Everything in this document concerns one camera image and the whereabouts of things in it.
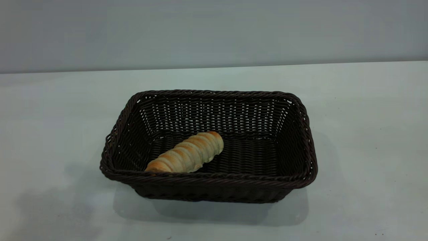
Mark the spiral ridged bread roll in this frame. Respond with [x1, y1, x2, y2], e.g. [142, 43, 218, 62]
[144, 131, 224, 174]

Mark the dark brown woven basket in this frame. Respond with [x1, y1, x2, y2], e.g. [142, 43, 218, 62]
[100, 89, 318, 204]

